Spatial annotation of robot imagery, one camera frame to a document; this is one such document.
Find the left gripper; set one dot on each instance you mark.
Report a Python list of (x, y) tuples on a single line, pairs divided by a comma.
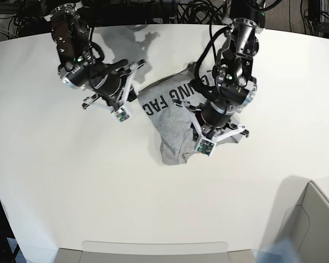
[(219, 115)]

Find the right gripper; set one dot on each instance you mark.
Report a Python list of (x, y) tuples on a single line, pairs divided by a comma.
[(112, 83)]

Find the grey T-shirt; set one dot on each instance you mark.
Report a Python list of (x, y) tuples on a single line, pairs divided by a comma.
[(172, 122)]

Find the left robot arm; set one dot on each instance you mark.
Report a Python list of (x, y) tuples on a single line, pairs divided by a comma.
[(234, 47)]

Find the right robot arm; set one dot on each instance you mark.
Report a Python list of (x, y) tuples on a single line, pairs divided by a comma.
[(82, 64)]

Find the grey bin at right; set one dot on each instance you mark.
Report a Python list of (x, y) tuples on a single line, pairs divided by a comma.
[(304, 232)]

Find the grey tray at bottom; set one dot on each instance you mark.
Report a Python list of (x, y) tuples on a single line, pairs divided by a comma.
[(93, 251)]

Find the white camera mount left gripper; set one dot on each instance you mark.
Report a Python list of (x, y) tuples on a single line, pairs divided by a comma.
[(207, 144)]

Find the white camera mount gripper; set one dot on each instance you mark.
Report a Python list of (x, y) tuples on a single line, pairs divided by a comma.
[(121, 113), (207, 144)]

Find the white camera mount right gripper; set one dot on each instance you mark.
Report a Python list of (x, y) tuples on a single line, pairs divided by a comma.
[(121, 113)]

